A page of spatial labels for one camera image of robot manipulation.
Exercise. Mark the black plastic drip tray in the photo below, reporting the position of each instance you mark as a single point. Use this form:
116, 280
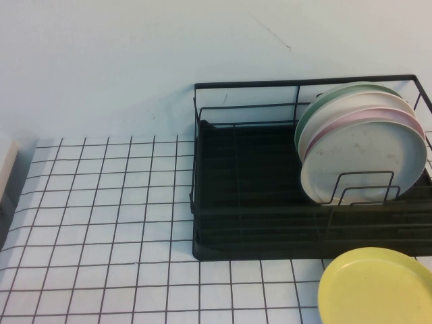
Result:
254, 162

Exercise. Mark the white grid pattern tablecloth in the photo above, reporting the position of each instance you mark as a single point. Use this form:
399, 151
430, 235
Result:
101, 236

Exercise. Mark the pale grey plate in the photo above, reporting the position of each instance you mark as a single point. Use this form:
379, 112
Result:
365, 155

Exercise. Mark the cream white plate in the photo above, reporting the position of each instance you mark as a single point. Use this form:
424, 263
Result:
324, 108

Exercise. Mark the green plate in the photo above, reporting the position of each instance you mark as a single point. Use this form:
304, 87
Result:
307, 118

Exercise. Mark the yellow plate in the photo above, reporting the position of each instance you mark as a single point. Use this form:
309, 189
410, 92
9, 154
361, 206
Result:
371, 287

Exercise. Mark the pink plate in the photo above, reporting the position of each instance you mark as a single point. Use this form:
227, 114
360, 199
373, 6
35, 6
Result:
372, 111

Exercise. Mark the beige board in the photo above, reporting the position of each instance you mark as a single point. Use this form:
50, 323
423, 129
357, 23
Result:
6, 168

